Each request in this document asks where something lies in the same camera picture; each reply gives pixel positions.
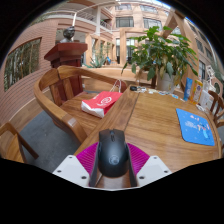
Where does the red and white bag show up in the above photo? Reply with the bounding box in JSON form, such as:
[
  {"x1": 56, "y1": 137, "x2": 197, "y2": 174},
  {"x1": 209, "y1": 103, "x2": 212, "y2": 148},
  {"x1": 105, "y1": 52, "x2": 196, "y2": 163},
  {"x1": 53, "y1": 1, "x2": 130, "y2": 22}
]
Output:
[{"x1": 80, "y1": 79, "x2": 124, "y2": 119}]

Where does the dark red wooden pedestal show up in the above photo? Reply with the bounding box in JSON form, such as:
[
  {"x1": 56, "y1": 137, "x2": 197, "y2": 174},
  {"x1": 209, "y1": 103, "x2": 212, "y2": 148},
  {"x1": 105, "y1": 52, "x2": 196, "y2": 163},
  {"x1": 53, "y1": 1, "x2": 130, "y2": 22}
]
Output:
[{"x1": 43, "y1": 41, "x2": 88, "y2": 98}]

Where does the long wooden planter box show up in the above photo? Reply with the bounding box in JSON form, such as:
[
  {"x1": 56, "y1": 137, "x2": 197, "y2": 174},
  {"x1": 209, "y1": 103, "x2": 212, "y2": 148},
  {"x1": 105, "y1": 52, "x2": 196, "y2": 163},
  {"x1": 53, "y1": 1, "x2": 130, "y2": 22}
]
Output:
[{"x1": 81, "y1": 64, "x2": 154, "y2": 84}]

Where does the blue tube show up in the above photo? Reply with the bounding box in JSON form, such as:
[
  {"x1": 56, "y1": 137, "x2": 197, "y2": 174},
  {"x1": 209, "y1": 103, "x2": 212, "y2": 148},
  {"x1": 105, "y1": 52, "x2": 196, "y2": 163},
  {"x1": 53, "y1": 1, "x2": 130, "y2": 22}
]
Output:
[{"x1": 184, "y1": 77, "x2": 194, "y2": 101}]

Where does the green plant in white pot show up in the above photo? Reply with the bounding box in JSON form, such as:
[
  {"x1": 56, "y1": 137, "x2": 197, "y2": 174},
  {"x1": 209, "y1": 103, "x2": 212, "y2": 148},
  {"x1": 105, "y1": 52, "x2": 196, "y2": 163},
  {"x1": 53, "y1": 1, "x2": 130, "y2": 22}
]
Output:
[{"x1": 121, "y1": 25, "x2": 199, "y2": 93}]

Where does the blue printed mouse pad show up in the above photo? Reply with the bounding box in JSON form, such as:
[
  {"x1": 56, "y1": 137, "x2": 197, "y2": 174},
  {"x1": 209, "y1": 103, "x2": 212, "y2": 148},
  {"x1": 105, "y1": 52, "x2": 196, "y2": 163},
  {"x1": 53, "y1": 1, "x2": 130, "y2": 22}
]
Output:
[{"x1": 175, "y1": 107, "x2": 216, "y2": 147}]

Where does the dark bust statue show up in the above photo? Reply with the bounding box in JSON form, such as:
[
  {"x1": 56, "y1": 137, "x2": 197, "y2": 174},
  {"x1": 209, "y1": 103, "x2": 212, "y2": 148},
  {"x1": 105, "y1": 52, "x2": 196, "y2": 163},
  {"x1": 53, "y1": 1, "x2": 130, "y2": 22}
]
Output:
[{"x1": 59, "y1": 25, "x2": 76, "y2": 44}]

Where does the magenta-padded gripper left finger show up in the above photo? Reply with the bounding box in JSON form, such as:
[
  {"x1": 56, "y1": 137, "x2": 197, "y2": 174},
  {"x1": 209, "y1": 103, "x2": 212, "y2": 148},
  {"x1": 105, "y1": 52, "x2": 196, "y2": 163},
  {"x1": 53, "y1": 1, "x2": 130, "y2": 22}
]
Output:
[{"x1": 52, "y1": 142, "x2": 101, "y2": 188}]

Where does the black computer mouse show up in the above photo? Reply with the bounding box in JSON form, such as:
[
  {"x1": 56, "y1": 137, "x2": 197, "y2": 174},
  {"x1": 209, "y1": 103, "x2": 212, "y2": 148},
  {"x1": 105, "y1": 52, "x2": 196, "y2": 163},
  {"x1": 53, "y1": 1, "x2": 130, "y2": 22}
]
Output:
[{"x1": 97, "y1": 128, "x2": 130, "y2": 178}]

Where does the wooden armchair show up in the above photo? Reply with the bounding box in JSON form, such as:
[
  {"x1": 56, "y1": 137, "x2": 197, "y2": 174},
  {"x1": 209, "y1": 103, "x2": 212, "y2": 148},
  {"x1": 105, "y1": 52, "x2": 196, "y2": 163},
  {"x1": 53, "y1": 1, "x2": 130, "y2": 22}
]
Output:
[
  {"x1": 33, "y1": 64, "x2": 128, "y2": 144},
  {"x1": 207, "y1": 89, "x2": 224, "y2": 128},
  {"x1": 0, "y1": 122, "x2": 39, "y2": 164}
]

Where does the white pump bottle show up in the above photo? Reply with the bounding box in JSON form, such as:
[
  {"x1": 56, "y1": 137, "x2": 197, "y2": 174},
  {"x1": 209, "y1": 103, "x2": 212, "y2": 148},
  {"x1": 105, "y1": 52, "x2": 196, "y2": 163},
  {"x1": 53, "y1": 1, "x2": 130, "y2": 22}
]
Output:
[{"x1": 199, "y1": 89, "x2": 214, "y2": 109}]

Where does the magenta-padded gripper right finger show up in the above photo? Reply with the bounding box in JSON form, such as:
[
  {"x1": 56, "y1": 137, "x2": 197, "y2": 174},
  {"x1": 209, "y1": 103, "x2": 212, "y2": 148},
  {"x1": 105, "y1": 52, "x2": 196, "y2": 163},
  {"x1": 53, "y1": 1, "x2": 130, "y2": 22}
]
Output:
[{"x1": 126, "y1": 143, "x2": 173, "y2": 188}]

